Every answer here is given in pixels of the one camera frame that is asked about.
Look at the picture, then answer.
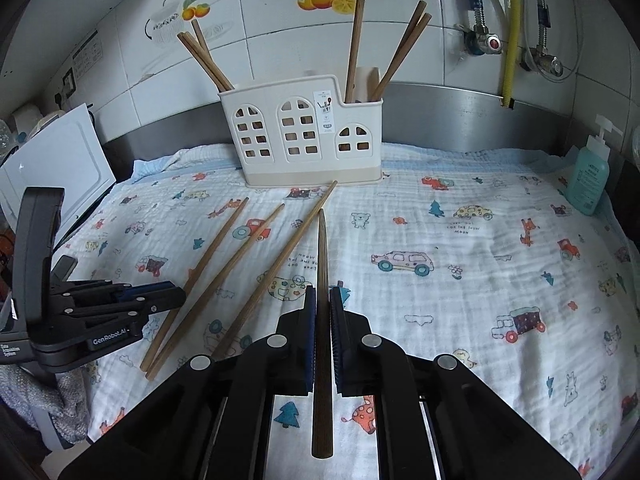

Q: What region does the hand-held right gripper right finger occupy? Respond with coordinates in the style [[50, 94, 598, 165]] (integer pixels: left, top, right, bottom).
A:
[[327, 285, 583, 480]]

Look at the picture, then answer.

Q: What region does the metal water valve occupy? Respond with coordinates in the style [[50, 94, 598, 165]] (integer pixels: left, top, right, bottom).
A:
[[461, 24, 504, 57], [521, 44, 566, 81]]

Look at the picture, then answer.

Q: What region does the yellow gas hose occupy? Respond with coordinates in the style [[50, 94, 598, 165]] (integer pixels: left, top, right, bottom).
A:
[[500, 0, 519, 109]]

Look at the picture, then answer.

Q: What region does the white cartoon printed cloth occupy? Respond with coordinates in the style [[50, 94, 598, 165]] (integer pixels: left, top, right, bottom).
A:
[[47, 142, 640, 480]]

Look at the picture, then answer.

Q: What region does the cream plastic utensil holder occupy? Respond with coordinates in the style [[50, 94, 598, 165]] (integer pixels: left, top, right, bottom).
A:
[[217, 66, 387, 189]]

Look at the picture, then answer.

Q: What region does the teal soap pump bottle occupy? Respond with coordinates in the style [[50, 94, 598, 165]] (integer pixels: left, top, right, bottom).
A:
[[565, 115, 624, 217]]

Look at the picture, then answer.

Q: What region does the beige appliance lid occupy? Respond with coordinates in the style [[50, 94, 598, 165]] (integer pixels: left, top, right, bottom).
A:
[[32, 110, 64, 134]]

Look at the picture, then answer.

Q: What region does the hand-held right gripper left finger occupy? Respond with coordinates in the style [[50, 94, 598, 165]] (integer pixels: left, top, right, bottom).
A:
[[60, 285, 321, 480]]

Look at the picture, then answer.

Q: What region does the wooden chopstick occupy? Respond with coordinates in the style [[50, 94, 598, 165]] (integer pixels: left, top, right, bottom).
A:
[[176, 31, 227, 94], [183, 31, 235, 91], [344, 0, 367, 104], [375, 11, 433, 101], [212, 180, 339, 361], [146, 203, 287, 380], [191, 19, 221, 78], [311, 209, 333, 460], [140, 196, 250, 372], [369, 0, 428, 102]]

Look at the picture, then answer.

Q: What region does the white countertop appliance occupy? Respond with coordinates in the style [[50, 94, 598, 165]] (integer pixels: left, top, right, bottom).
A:
[[0, 104, 117, 252]]

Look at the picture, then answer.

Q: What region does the wall notice sticker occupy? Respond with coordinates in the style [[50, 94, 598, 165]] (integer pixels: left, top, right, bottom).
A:
[[70, 30, 104, 79]]

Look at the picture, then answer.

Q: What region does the person's left forearm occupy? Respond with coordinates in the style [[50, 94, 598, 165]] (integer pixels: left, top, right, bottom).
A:
[[0, 360, 94, 444]]

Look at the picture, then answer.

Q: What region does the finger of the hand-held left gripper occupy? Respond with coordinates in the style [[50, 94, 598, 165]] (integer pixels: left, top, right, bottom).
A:
[[52, 282, 184, 312], [54, 305, 161, 331]]

